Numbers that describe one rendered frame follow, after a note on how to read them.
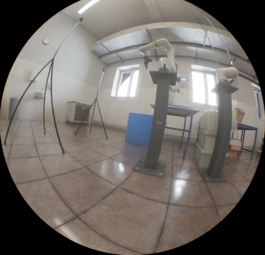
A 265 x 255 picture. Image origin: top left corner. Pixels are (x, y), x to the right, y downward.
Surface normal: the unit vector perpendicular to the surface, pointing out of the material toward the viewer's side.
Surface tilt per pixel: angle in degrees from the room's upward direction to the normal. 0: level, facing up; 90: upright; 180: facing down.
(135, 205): 0
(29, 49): 90
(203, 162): 96
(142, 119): 90
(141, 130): 90
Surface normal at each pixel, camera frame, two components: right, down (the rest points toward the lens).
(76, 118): 0.90, 0.14
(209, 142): -0.56, 0.03
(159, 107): -0.35, -0.04
